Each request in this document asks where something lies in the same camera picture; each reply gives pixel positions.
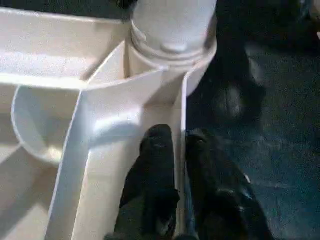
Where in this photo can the white plastic table leg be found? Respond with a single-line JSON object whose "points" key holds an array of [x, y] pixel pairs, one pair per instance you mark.
{"points": [[172, 25]]}

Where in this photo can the white compartment tray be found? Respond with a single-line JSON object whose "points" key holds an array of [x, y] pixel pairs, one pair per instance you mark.
{"points": [[100, 100]]}

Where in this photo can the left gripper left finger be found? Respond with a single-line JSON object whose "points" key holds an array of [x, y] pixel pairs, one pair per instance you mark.
{"points": [[150, 190]]}

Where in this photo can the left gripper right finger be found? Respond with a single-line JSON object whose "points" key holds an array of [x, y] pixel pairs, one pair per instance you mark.
{"points": [[220, 195]]}

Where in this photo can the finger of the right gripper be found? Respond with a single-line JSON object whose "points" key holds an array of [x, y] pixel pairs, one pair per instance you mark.
{"points": [[127, 4]]}

